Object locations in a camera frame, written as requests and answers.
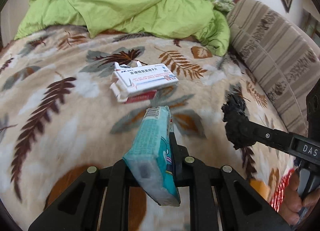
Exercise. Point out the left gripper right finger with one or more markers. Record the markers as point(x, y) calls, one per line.
point(184, 176)

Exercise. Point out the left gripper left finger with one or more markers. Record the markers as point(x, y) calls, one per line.
point(109, 199)

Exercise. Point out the teal tissue pack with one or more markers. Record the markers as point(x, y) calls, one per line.
point(149, 158)

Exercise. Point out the white long medicine box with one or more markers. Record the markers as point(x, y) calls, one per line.
point(140, 83)

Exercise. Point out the black bag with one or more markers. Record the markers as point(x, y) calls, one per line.
point(234, 117)

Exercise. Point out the right hand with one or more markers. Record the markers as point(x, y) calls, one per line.
point(292, 203)

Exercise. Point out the red plastic mesh basket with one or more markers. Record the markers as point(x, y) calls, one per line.
point(278, 195)

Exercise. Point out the striped brown cushion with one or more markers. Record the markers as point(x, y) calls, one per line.
point(279, 57)

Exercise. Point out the leaf pattern beige blanket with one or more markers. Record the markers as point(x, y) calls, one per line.
point(59, 115)

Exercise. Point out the green quilt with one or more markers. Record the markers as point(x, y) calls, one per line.
point(205, 20)

